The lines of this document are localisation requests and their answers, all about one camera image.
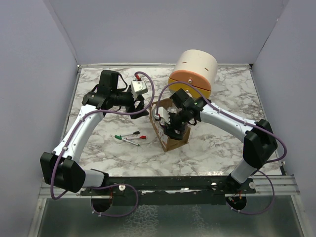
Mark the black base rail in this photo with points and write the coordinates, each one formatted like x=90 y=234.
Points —
x=169 y=190

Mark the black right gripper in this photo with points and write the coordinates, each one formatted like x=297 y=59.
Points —
x=170 y=132

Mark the red capped marker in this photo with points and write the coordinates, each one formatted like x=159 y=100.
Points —
x=137 y=137

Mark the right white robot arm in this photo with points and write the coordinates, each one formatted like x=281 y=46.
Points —
x=257 y=137

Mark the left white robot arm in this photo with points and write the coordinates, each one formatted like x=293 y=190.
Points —
x=61 y=167

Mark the black capped marker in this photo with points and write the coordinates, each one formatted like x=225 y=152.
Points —
x=131 y=134

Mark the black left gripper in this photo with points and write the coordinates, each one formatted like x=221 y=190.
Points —
x=139 y=98

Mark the round pastel drawer cabinet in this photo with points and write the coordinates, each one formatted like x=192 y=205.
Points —
x=197 y=68

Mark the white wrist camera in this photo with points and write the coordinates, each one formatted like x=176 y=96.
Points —
x=138 y=87
x=161 y=114

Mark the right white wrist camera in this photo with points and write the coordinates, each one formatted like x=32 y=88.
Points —
x=161 y=114

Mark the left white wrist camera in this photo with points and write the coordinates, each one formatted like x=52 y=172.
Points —
x=138 y=87

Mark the green capped marker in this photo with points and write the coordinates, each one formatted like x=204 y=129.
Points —
x=126 y=140

